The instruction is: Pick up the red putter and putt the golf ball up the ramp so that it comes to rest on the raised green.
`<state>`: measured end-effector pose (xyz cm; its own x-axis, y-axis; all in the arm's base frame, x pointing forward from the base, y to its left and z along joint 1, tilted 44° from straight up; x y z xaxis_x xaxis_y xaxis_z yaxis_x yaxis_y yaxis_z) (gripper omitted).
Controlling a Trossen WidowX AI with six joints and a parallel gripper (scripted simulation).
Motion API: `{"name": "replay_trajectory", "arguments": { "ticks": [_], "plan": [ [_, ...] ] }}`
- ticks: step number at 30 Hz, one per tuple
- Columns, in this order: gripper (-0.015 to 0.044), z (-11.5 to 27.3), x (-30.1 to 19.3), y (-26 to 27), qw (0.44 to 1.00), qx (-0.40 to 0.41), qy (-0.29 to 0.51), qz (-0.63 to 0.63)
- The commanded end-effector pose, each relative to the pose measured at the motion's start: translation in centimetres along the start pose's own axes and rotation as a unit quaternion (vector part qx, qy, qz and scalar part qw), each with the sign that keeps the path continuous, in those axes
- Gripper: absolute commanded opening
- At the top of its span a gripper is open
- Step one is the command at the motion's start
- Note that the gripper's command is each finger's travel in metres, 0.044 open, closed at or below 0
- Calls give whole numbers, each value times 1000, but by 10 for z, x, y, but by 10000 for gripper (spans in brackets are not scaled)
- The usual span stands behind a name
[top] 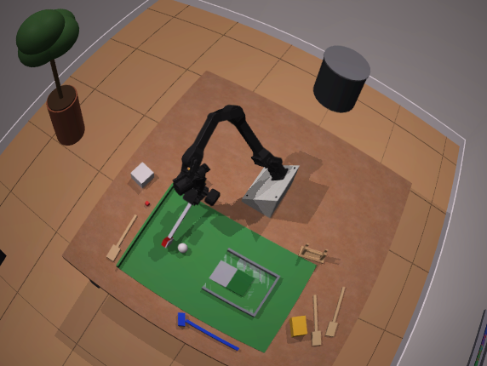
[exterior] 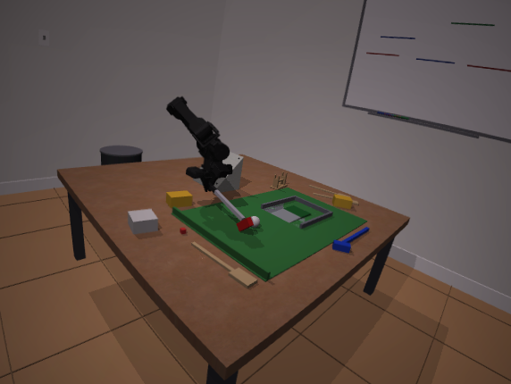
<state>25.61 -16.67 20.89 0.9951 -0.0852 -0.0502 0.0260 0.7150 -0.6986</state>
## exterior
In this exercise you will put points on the yellow block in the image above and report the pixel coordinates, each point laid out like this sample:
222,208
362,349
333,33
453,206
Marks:
179,199
342,201

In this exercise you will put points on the green putting mat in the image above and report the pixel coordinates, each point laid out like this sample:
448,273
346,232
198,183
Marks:
275,244

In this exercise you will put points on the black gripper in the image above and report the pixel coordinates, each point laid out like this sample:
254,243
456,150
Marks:
204,174

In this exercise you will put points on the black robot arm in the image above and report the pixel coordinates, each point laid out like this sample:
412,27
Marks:
203,132

